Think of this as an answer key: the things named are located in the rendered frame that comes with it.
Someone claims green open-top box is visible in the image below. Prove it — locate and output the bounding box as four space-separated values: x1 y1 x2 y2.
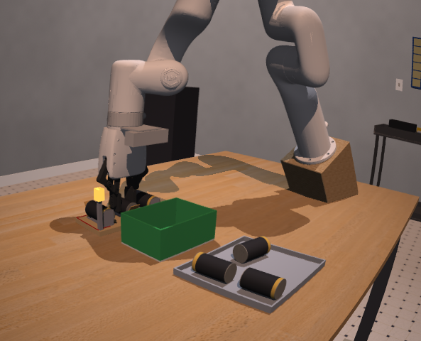
121 197 217 262

